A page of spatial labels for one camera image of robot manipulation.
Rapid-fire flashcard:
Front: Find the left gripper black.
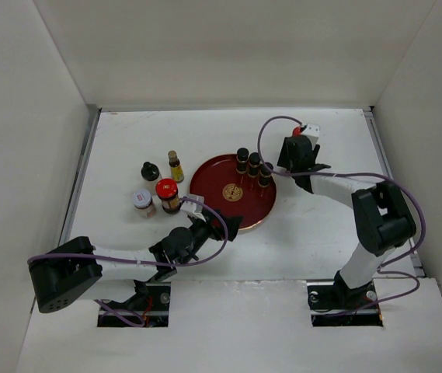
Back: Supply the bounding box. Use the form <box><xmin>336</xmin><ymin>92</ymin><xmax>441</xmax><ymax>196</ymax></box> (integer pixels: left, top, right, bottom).
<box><xmin>179</xmin><ymin>209</ymin><xmax>242</xmax><ymax>265</ymax></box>

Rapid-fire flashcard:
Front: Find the black-cap spice bottle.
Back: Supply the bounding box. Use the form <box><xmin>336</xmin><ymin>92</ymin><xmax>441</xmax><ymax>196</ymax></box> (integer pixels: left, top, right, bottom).
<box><xmin>247</xmin><ymin>152</ymin><xmax>261</xmax><ymax>178</ymax></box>
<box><xmin>258</xmin><ymin>162</ymin><xmax>273</xmax><ymax>188</ymax></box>
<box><xmin>236</xmin><ymin>148</ymin><xmax>249</xmax><ymax>174</ymax></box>

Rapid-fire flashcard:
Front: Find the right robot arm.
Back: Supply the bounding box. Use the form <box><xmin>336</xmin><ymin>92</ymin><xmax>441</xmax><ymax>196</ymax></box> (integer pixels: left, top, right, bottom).
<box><xmin>277</xmin><ymin>135</ymin><xmax>416</xmax><ymax>308</ymax></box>

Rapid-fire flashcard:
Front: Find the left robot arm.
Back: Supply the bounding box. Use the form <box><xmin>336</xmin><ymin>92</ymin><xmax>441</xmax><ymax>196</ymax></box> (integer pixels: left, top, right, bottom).
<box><xmin>28</xmin><ymin>212</ymin><xmax>243</xmax><ymax>314</ymax></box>

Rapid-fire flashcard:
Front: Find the round red lacquer tray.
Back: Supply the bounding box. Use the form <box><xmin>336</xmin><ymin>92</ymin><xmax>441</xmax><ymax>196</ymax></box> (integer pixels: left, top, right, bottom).
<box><xmin>189</xmin><ymin>154</ymin><xmax>277</xmax><ymax>231</ymax></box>

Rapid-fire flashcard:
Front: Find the red-lid sauce jar left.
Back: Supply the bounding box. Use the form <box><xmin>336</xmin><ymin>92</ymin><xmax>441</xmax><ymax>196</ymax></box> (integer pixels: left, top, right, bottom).
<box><xmin>155</xmin><ymin>178</ymin><xmax>181</xmax><ymax>214</ymax></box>

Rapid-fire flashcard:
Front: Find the small yellow-label brown bottle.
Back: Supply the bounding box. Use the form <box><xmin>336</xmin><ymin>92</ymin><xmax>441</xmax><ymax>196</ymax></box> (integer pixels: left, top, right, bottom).
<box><xmin>168</xmin><ymin>150</ymin><xmax>184</xmax><ymax>183</ymax></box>

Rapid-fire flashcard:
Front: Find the white-lid jar left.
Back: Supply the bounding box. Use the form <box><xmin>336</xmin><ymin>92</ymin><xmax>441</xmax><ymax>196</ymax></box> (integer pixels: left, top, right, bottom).
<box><xmin>132</xmin><ymin>189</ymin><xmax>156</xmax><ymax>218</ymax></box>

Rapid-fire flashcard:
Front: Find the black-cap white bottle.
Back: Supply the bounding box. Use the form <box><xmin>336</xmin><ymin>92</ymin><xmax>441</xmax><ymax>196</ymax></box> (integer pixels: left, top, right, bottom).
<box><xmin>141</xmin><ymin>162</ymin><xmax>162</xmax><ymax>192</ymax></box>

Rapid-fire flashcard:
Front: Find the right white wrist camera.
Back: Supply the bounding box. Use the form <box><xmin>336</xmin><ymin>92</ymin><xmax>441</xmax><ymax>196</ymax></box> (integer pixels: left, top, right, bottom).
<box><xmin>301</xmin><ymin>124</ymin><xmax>320</xmax><ymax>148</ymax></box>

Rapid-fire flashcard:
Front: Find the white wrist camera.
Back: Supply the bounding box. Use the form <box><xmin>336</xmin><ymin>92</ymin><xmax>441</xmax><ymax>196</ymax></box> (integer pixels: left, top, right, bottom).
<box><xmin>301</xmin><ymin>124</ymin><xmax>320</xmax><ymax>148</ymax></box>
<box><xmin>180</xmin><ymin>194</ymin><xmax>206</xmax><ymax>221</ymax></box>

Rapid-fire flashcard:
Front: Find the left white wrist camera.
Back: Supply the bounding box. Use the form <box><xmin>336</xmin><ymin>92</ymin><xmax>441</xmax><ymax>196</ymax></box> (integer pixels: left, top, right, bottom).
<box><xmin>180</xmin><ymin>194</ymin><xmax>206</xmax><ymax>221</ymax></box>

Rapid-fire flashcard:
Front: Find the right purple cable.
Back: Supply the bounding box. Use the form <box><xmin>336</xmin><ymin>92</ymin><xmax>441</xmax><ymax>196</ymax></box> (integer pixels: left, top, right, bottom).
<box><xmin>257</xmin><ymin>115</ymin><xmax>427</xmax><ymax>318</ymax></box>

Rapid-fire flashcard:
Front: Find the purple cable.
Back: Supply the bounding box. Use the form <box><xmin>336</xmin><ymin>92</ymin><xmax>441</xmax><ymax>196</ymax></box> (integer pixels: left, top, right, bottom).
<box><xmin>27</xmin><ymin>197</ymin><xmax>230</xmax><ymax>270</ymax></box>
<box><xmin>257</xmin><ymin>115</ymin><xmax>427</xmax><ymax>318</ymax></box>

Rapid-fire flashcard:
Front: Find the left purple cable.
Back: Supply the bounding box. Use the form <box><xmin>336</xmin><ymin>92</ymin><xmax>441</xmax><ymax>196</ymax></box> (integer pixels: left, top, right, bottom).
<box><xmin>27</xmin><ymin>197</ymin><xmax>230</xmax><ymax>270</ymax></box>

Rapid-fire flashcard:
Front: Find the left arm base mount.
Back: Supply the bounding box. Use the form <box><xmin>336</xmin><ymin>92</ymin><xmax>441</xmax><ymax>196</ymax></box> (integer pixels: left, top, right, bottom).
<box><xmin>97</xmin><ymin>282</ymin><xmax>172</xmax><ymax>328</ymax></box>

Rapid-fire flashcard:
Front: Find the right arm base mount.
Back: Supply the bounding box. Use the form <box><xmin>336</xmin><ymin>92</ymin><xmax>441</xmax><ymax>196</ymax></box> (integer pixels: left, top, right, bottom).
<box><xmin>306</xmin><ymin>281</ymin><xmax>383</xmax><ymax>327</ymax></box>

